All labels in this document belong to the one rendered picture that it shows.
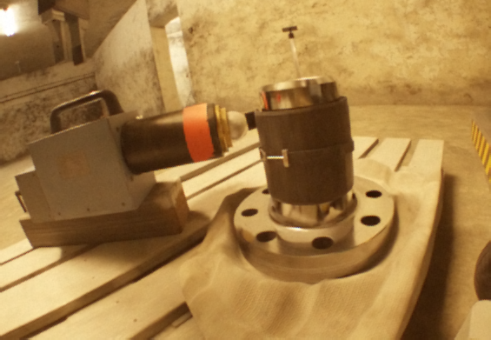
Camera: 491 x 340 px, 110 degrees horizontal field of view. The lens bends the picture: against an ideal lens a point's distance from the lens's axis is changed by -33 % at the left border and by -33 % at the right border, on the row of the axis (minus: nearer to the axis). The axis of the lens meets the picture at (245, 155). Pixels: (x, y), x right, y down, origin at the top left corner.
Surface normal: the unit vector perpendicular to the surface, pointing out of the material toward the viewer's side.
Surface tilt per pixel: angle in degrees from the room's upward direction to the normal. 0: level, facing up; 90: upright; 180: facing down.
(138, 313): 0
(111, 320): 0
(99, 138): 90
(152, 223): 90
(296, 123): 90
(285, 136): 90
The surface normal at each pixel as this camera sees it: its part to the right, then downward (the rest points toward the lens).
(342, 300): -0.12, -0.55
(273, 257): -0.56, 0.33
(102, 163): 0.04, 0.27
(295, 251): -0.18, -0.94
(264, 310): -0.50, -0.44
